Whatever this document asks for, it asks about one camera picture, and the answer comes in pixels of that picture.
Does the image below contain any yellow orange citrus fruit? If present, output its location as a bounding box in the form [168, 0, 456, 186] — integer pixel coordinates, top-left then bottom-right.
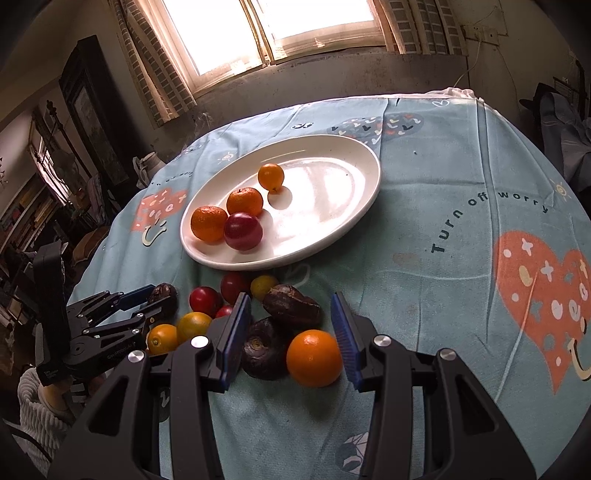
[176, 312, 214, 344]
[146, 323, 179, 356]

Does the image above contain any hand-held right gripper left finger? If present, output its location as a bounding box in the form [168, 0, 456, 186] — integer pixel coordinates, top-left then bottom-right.
[48, 292, 252, 480]

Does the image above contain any window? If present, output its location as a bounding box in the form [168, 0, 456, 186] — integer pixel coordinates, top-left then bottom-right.
[161, 0, 389, 79]

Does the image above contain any cluttered shelf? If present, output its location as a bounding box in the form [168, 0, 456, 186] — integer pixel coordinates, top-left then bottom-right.
[0, 106, 112, 287]

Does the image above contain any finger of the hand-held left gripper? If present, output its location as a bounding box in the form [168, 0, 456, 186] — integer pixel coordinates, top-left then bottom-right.
[69, 307, 163, 344]
[66, 284, 158, 330]

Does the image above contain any checked curtain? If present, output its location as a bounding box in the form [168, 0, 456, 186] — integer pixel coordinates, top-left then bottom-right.
[111, 0, 199, 127]
[374, 0, 469, 58]

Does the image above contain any small yellow tomato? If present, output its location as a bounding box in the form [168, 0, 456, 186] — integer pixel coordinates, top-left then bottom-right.
[250, 274, 280, 302]

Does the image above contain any pile of clothes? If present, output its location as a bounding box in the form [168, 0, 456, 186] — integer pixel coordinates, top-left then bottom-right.
[519, 83, 591, 195]

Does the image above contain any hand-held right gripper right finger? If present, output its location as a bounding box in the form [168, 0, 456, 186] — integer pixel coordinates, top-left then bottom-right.
[330, 291, 539, 480]

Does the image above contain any light blue printed tablecloth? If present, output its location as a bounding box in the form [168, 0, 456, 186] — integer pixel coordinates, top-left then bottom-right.
[69, 88, 591, 480]

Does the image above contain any smooth round orange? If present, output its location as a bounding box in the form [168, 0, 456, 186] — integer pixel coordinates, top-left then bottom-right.
[286, 329, 343, 388]

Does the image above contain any person's left forearm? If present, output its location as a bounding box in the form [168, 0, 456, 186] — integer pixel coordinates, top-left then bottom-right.
[17, 367, 77, 476]

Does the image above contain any orange tangerine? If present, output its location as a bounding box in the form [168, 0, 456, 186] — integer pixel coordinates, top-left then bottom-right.
[190, 205, 230, 244]
[226, 186, 264, 217]

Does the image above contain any small orange kumquat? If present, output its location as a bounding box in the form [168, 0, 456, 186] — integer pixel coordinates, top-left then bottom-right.
[257, 163, 285, 193]

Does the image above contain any red plum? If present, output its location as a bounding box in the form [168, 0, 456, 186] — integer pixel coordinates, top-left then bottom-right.
[223, 212, 264, 252]

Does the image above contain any dark framed cabinet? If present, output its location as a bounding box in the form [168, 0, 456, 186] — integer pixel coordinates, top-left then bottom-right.
[59, 36, 131, 197]

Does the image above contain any white undercloth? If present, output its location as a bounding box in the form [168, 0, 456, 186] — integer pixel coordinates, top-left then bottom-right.
[397, 88, 485, 100]

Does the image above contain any white oval plate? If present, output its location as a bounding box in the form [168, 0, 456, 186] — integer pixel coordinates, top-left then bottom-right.
[179, 134, 383, 271]

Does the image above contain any wall socket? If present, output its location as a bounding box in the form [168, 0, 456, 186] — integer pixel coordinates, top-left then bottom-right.
[464, 25, 499, 47]

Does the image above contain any white cable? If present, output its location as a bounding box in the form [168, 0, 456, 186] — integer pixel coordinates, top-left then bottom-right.
[455, 39, 483, 89]

